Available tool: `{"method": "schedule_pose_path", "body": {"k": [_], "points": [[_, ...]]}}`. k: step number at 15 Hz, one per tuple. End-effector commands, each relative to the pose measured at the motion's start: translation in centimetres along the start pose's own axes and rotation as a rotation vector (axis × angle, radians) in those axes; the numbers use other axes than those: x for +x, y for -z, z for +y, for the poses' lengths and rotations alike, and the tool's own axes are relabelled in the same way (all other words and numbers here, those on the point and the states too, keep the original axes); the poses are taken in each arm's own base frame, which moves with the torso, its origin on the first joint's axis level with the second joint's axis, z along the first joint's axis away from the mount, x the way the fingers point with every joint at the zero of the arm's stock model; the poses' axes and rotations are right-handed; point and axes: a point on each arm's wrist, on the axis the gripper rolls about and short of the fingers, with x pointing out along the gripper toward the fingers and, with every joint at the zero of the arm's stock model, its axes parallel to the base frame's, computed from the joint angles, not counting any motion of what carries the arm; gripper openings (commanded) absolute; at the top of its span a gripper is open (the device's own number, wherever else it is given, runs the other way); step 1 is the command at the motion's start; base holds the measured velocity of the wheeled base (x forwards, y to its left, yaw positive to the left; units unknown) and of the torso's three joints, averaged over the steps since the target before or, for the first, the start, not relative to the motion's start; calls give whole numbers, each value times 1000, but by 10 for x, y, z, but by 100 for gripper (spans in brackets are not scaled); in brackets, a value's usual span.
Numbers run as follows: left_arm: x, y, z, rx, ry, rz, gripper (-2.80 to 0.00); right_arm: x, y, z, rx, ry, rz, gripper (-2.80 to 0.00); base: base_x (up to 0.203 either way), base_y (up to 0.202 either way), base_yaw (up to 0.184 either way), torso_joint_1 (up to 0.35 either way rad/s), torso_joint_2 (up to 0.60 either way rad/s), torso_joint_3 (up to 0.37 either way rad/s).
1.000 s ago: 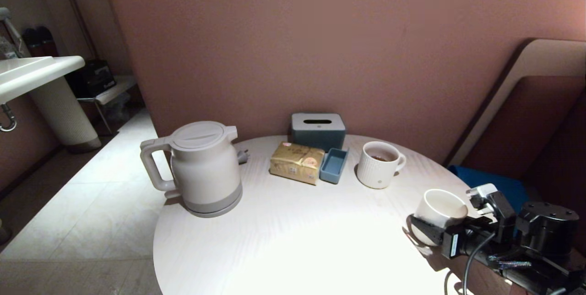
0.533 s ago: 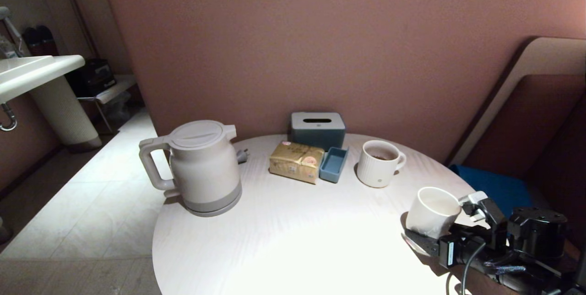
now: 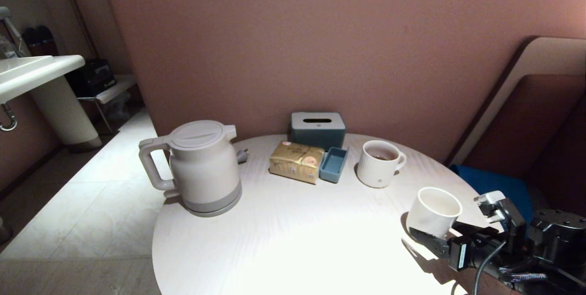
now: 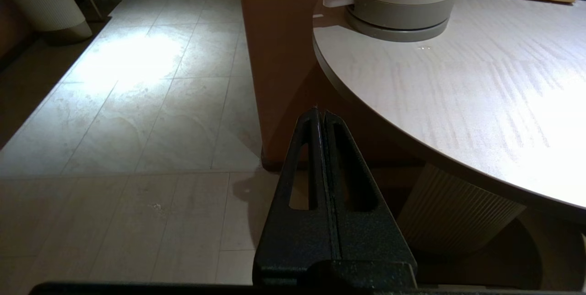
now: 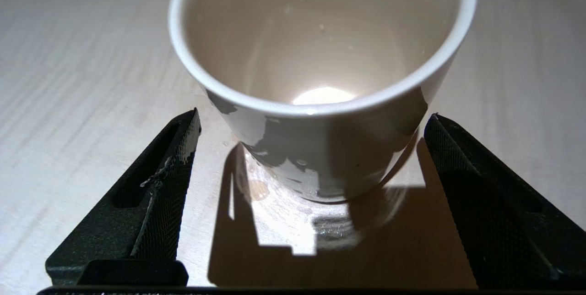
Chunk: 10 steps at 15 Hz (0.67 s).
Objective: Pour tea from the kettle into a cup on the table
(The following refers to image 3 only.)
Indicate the gold tissue packet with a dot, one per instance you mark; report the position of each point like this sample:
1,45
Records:
295,162

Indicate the plain white cup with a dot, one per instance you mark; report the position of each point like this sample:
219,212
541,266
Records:
432,212

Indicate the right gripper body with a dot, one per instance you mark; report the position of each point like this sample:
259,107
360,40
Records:
476,249

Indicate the ribbed white basin pedestal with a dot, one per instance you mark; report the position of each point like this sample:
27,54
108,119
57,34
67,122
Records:
64,111

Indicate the ribbed white mug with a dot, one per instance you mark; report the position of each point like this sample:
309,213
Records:
377,169

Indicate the black box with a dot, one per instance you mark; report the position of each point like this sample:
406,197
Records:
91,77

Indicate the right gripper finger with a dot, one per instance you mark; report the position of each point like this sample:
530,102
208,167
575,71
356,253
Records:
432,242

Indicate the grey power plug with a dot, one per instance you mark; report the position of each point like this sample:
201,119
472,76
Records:
241,155

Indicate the metal drain pipe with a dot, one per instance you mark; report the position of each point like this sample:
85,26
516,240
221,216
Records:
9,118

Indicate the white bench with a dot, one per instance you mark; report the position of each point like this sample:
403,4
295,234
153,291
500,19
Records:
112,91

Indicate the brown padded chair back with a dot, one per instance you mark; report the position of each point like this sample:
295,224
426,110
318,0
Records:
540,121

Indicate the small blue tray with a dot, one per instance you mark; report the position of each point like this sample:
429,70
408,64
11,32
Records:
333,166

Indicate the blue seat cushion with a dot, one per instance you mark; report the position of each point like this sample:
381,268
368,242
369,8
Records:
494,185

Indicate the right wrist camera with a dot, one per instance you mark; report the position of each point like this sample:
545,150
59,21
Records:
496,205

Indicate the teal tissue box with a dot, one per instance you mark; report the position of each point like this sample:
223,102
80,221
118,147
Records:
318,132

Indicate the white wash basin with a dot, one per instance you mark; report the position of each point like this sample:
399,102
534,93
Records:
32,73

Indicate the grey faucet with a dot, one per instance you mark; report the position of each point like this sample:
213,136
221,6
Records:
10,24

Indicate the white kettle lid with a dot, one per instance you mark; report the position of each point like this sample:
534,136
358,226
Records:
197,133

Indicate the white electric kettle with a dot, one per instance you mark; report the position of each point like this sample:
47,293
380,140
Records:
206,176

